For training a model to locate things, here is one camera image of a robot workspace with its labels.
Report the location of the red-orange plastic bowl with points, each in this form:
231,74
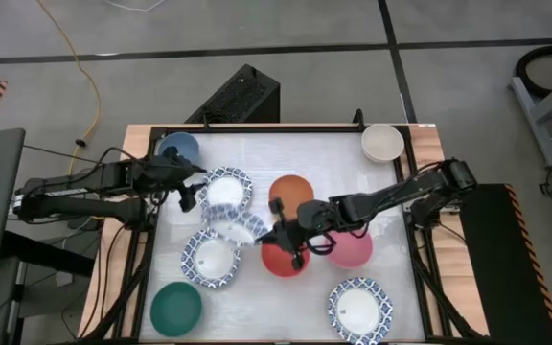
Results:
276,264

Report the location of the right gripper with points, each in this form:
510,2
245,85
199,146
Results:
300,232

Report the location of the white plastic bowl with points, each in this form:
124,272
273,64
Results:
382,143

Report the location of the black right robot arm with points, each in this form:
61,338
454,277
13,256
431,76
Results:
391,196

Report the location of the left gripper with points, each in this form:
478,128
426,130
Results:
170,175

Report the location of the large black striped-edge mat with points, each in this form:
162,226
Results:
506,268

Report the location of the blue plastic bowl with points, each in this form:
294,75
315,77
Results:
189,143

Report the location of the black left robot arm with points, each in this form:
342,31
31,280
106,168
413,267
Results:
79,208

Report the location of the black table leg bracket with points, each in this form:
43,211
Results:
242,96

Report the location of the orange-brown plastic bowl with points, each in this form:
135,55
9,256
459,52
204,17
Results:
295,189

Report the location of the green plastic bowl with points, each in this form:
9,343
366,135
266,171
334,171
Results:
176,309

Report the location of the black frame clamp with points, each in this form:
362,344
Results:
205,122
358,117

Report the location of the blue patterned paper bowl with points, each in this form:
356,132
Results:
213,259
225,190
235,229
360,311

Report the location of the grey metal stand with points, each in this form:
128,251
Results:
532,110

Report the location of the pink plastic bowl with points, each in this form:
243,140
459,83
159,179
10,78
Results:
352,251

